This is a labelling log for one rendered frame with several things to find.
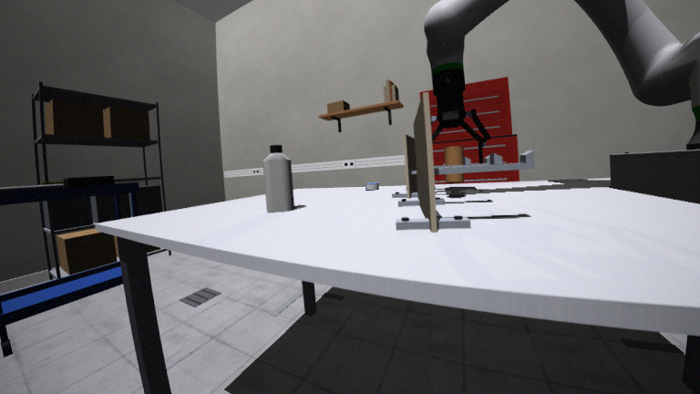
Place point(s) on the grey bottle with black cap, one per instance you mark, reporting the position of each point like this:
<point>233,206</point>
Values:
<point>278,181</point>

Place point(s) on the wooden mallet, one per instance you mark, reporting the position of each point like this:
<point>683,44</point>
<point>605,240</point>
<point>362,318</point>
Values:
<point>454,156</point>

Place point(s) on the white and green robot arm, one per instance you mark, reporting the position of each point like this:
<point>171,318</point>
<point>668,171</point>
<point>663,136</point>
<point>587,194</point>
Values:
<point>660,72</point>

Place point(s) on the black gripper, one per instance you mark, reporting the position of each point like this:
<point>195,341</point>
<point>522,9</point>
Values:
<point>454,97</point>

